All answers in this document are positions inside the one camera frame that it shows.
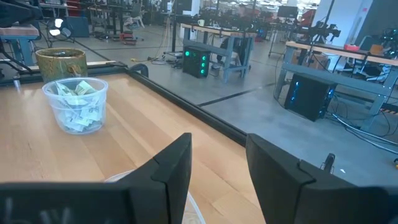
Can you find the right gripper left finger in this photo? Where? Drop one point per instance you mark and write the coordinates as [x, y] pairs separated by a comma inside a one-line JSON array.
[[124, 202]]

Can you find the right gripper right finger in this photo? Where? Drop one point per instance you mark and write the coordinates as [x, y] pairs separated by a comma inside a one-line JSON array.
[[311, 202]]

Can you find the green white paper packet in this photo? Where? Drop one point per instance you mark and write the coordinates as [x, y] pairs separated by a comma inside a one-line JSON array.
[[74, 125], [92, 112], [84, 87], [63, 89]]

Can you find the black background robot arm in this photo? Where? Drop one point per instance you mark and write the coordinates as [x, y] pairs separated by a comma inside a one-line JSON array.
[[323, 31]]

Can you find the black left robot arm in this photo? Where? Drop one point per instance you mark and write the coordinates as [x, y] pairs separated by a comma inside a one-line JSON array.
[[15, 12]]

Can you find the rectangular clear plastic container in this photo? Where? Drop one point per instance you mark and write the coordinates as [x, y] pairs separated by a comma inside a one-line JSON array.
[[190, 217]]

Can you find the black computer tower blue lights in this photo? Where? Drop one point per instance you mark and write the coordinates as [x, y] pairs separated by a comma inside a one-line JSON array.
[[308, 96]]

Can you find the grey workbench wooden top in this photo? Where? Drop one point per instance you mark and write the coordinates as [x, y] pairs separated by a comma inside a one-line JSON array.
[[18, 31], [348, 79], [217, 30]]

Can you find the round clear plastic cup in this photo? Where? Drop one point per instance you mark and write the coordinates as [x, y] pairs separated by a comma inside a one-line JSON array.
[[49, 97]]

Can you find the brown mug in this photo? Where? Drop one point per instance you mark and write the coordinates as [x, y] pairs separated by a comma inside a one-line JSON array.
[[59, 68]]

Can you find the black computer tower green lights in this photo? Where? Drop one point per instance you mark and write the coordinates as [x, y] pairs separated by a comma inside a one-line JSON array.
[[194, 63]]

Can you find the black studio lamp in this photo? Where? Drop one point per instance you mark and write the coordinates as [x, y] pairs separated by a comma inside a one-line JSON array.
[[59, 28]]

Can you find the black computer monitor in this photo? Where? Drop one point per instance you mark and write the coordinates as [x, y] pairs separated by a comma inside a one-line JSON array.
[[287, 12]]

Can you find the white mug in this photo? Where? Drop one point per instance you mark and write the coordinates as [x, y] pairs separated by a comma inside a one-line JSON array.
[[201, 22]]

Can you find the black frame hook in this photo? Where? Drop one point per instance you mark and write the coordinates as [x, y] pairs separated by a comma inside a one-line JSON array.
[[329, 158], [139, 65]]

